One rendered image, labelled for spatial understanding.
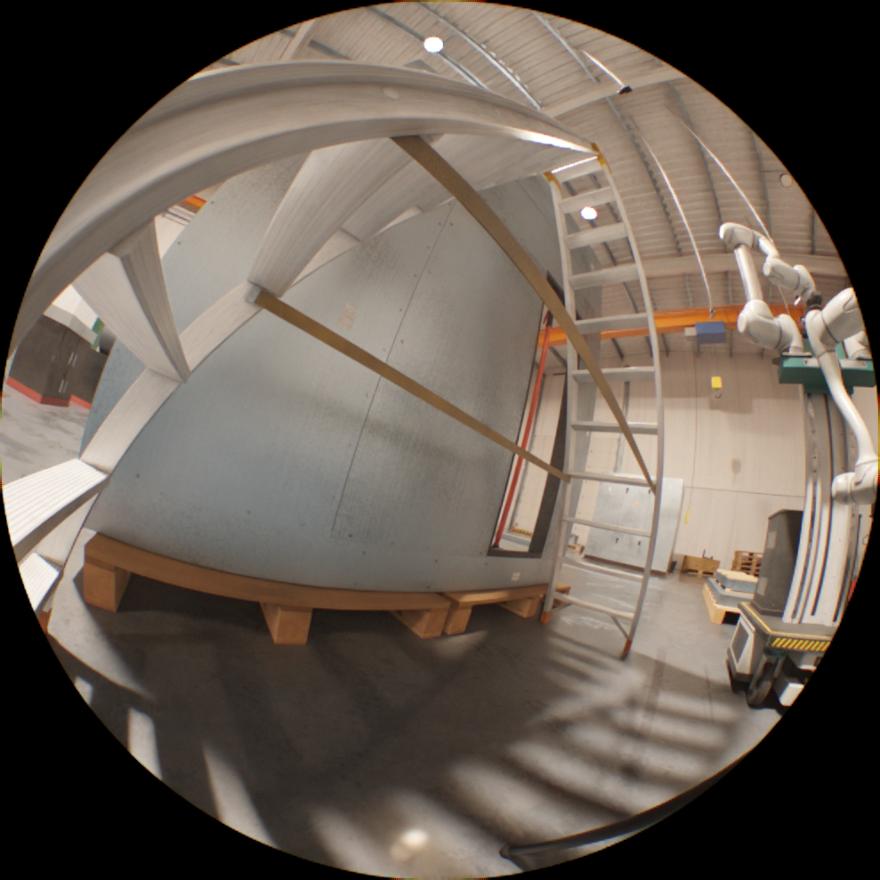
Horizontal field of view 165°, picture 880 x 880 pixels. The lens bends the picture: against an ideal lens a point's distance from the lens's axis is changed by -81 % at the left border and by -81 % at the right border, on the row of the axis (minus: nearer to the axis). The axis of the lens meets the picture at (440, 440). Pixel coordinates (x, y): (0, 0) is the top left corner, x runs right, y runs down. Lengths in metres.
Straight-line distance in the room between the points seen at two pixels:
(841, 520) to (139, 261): 1.99
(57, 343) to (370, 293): 3.73
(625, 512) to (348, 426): 6.82
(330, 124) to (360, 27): 8.40
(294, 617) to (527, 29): 8.10
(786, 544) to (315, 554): 2.04
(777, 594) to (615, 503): 6.00
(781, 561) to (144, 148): 1.99
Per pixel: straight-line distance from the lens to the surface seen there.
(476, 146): 0.51
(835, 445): 1.93
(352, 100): 0.25
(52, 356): 4.21
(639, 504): 7.29
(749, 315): 1.72
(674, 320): 9.81
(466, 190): 0.28
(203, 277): 0.98
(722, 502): 11.70
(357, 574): 1.09
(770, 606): 1.86
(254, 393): 0.89
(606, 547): 7.38
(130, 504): 0.95
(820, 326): 1.43
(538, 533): 2.01
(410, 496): 1.11
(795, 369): 1.74
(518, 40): 7.70
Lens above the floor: 0.57
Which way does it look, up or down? 10 degrees up
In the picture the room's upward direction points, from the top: 16 degrees clockwise
